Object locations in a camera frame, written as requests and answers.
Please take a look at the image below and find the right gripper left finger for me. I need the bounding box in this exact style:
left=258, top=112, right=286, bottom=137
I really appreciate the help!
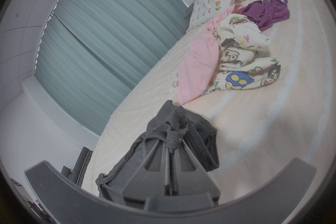
left=122, top=140, right=169, bottom=204

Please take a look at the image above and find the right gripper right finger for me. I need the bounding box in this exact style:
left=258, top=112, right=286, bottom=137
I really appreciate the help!
left=172, top=142, right=221, bottom=204

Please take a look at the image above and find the black T-shirt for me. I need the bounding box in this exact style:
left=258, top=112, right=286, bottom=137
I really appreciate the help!
left=95, top=100, right=220, bottom=205

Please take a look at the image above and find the bed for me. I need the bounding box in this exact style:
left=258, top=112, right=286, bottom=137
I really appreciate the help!
left=81, top=0, right=332, bottom=206

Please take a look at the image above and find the pink garment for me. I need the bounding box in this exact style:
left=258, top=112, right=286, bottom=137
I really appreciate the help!
left=177, top=5, right=243, bottom=105

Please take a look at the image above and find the blue-green curtain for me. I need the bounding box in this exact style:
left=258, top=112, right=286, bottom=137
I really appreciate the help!
left=49, top=0, right=194, bottom=61
left=34, top=16, right=169, bottom=137

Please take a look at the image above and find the white printed garment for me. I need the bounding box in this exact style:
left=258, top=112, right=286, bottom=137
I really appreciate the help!
left=167, top=13, right=281, bottom=95

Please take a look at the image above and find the purple garment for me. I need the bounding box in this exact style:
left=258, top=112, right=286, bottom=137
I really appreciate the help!
left=241, top=0, right=291, bottom=32

